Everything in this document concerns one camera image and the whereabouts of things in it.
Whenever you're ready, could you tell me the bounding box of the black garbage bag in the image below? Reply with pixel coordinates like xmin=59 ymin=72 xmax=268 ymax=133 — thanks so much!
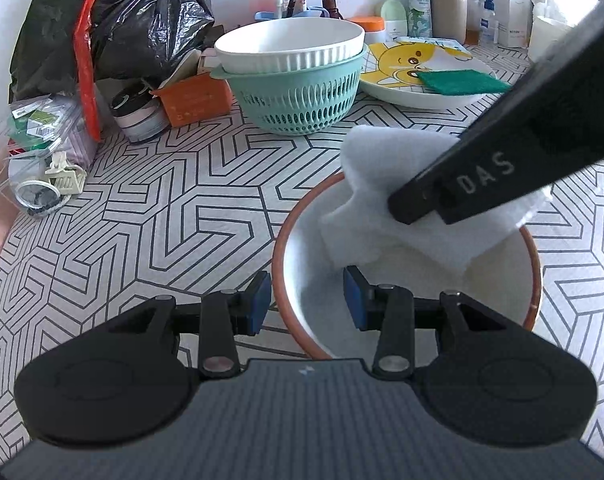
xmin=9 ymin=0 xmax=217 ymax=103

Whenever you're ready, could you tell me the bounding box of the white jar with orange lid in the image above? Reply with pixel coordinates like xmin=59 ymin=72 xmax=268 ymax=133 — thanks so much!
xmin=351 ymin=16 xmax=387 ymax=45

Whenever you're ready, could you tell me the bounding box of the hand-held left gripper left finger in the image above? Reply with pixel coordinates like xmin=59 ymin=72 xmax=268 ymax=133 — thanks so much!
xmin=106 ymin=270 xmax=273 ymax=380

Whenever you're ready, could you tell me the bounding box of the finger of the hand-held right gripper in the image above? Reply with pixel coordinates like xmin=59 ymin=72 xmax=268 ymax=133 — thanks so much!
xmin=387 ymin=132 xmax=488 ymax=226

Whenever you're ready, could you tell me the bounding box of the green and white deodorant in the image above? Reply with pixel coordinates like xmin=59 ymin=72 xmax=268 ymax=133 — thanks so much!
xmin=380 ymin=0 xmax=409 ymax=38

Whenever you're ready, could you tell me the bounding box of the white ribbed bowl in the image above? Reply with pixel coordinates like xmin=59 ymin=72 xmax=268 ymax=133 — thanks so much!
xmin=214 ymin=18 xmax=367 ymax=75

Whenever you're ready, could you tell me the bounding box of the small bottle with blue label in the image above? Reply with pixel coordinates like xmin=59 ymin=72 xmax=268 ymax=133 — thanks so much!
xmin=480 ymin=0 xmax=499 ymax=43

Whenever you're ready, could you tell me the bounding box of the white paper towel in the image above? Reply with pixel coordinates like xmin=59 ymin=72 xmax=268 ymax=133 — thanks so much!
xmin=319 ymin=125 xmax=553 ymax=276

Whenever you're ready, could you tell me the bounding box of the white carton box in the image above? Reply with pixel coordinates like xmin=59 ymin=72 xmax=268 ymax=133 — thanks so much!
xmin=491 ymin=0 xmax=550 ymax=48

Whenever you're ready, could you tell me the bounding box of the cream plastic clip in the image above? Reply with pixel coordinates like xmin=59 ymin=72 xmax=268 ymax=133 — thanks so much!
xmin=44 ymin=152 xmax=87 ymax=196

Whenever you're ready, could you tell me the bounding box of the beige holder with handle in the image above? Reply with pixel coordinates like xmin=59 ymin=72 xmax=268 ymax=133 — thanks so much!
xmin=428 ymin=0 xmax=469 ymax=43

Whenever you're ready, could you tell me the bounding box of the teal plastic colander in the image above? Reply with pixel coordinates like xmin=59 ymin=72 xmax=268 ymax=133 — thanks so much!
xmin=211 ymin=42 xmax=370 ymax=136

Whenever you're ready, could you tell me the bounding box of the clear plastic bag of packets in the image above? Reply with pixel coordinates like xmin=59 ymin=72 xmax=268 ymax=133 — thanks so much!
xmin=0 ymin=92 xmax=100 ymax=218

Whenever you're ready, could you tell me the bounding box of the white bowl with brown rim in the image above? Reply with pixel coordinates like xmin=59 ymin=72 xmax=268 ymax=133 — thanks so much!
xmin=272 ymin=172 xmax=542 ymax=361

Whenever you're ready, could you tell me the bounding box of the clear bottle with gold cap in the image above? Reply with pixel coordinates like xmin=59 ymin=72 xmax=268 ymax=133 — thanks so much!
xmin=462 ymin=0 xmax=484 ymax=45

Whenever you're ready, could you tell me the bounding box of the blue container with pens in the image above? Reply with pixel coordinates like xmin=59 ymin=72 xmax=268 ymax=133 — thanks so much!
xmin=254 ymin=0 xmax=329 ymax=23

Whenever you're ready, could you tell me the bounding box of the green scouring pad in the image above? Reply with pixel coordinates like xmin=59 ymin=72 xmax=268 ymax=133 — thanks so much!
xmin=414 ymin=69 xmax=512 ymax=97

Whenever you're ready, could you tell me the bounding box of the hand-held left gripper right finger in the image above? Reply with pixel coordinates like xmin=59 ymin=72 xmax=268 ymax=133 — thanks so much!
xmin=343 ymin=265 xmax=523 ymax=381

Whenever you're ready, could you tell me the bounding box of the red plastic bag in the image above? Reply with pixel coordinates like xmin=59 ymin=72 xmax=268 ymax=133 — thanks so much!
xmin=73 ymin=0 xmax=108 ymax=143

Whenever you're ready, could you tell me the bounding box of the white electric appliance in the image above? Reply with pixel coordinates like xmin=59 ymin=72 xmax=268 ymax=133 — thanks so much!
xmin=527 ymin=15 xmax=578 ymax=63

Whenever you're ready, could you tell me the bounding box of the orange cardboard box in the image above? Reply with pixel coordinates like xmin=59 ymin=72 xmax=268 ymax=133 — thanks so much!
xmin=149 ymin=52 xmax=234 ymax=128

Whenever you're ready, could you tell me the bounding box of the round black and white jar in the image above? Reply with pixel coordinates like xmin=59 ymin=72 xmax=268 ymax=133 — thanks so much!
xmin=109 ymin=80 xmax=170 ymax=143

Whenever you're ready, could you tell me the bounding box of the geometric patterned tablecloth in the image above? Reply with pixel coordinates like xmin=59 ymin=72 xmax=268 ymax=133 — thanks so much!
xmin=0 ymin=42 xmax=604 ymax=461

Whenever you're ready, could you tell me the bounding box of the yellow cartoon plate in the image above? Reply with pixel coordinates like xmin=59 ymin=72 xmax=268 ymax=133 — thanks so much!
xmin=358 ymin=37 xmax=500 ymax=110

